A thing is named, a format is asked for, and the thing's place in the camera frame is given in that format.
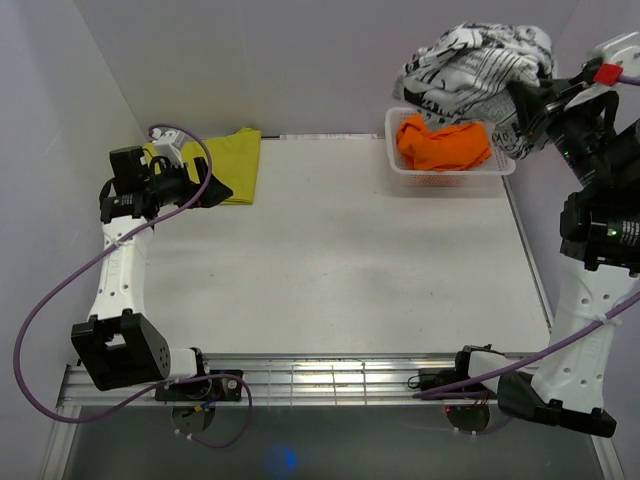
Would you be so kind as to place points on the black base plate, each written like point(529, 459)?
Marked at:
point(226, 388)
point(426, 379)

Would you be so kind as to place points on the folded yellow-green trousers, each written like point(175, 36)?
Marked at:
point(236, 160)

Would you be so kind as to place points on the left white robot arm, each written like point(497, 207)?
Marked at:
point(118, 344)

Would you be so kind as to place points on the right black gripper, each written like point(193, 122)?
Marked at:
point(538, 107)

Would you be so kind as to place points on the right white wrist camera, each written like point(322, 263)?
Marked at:
point(611, 63)

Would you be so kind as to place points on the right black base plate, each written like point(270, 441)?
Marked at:
point(426, 379)

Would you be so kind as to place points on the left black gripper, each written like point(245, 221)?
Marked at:
point(191, 188)

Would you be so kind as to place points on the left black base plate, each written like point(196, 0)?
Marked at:
point(226, 388)

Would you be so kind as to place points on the aluminium rail frame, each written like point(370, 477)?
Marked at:
point(328, 380)

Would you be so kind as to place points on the white plastic basket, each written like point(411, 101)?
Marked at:
point(493, 169)

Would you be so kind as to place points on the newspaper print trousers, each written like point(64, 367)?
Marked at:
point(463, 78)

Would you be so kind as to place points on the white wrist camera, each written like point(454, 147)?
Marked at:
point(168, 144)
point(611, 63)

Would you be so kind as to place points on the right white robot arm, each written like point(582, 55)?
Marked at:
point(599, 228)

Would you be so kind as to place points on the orange trousers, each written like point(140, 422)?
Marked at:
point(455, 148)

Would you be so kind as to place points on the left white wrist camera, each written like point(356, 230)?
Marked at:
point(168, 144)

